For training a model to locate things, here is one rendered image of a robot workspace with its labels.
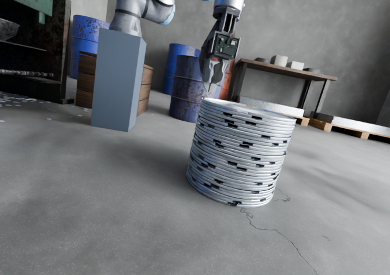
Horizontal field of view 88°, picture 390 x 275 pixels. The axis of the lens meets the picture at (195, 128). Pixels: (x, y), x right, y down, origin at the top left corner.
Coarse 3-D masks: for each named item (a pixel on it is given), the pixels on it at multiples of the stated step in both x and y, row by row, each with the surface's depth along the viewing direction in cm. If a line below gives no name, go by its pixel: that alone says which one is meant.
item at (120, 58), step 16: (112, 32) 90; (112, 48) 91; (128, 48) 92; (144, 48) 104; (96, 64) 92; (112, 64) 93; (128, 64) 93; (96, 80) 94; (112, 80) 94; (128, 80) 95; (96, 96) 95; (112, 96) 96; (128, 96) 97; (96, 112) 97; (112, 112) 98; (128, 112) 98; (112, 128) 100; (128, 128) 101
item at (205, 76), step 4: (204, 60) 57; (208, 60) 56; (204, 64) 57; (208, 64) 56; (212, 64) 58; (204, 68) 58; (208, 68) 55; (204, 72) 58; (208, 72) 55; (204, 76) 58; (208, 76) 55; (204, 80) 58; (208, 80) 59; (204, 84) 59; (208, 84) 59; (208, 88) 59
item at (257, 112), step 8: (216, 104) 54; (224, 104) 64; (232, 104) 63; (240, 104) 78; (240, 112) 51; (248, 112) 50; (256, 112) 58; (264, 112) 60; (272, 112) 73; (280, 120) 51; (288, 120) 53
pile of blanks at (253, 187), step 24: (216, 120) 54; (240, 120) 51; (192, 144) 65; (216, 144) 56; (240, 144) 54; (264, 144) 52; (192, 168) 62; (216, 168) 55; (240, 168) 54; (264, 168) 54; (216, 192) 57; (240, 192) 54; (264, 192) 56
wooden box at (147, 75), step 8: (80, 56) 126; (88, 56) 126; (96, 56) 126; (80, 64) 127; (88, 64) 127; (144, 64) 129; (88, 72) 128; (144, 72) 133; (152, 72) 162; (80, 80) 129; (88, 80) 129; (144, 80) 138; (80, 88) 130; (88, 88) 130; (144, 88) 143; (80, 96) 131; (88, 96) 132; (144, 96) 148; (80, 104) 133; (88, 104) 133; (144, 104) 154
